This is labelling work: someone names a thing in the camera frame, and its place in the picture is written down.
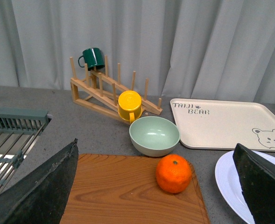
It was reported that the dark green mug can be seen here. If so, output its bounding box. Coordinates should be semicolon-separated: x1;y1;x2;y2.
78;48;105;71

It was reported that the wooden cutting board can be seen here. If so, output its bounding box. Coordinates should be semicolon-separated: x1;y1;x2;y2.
61;154;210;224

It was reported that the metal sink drying rack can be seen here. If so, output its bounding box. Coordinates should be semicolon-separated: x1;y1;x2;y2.
0;107;51;193

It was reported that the grey curtain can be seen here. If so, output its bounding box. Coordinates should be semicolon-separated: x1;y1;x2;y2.
0;0;275;104

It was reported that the light green bowl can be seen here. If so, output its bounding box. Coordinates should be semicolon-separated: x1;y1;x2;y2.
129;116;180;157

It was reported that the beige bear tray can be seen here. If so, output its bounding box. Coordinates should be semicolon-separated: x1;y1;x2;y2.
170;98;275;152

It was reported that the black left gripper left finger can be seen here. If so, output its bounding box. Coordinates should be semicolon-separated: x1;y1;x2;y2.
0;139;78;224

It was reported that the wooden dish rack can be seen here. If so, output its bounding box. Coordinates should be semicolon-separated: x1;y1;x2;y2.
69;55;163;123

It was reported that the white round plate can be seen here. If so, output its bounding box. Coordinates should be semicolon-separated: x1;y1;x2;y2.
215;151;275;224

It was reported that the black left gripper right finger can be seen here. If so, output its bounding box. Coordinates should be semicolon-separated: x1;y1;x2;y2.
233;143;275;224

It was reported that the yellow mug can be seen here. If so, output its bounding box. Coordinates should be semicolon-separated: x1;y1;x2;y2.
118;90;142;124

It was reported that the orange fruit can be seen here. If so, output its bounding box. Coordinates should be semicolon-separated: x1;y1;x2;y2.
155;154;192;194

